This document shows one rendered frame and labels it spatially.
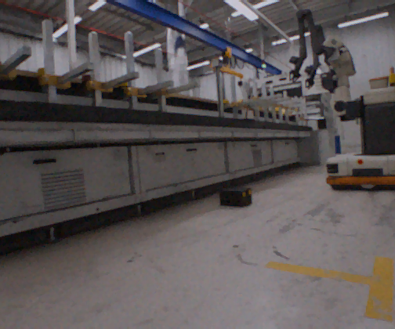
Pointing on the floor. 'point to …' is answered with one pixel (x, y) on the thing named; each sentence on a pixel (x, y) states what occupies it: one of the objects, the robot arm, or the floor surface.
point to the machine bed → (105, 172)
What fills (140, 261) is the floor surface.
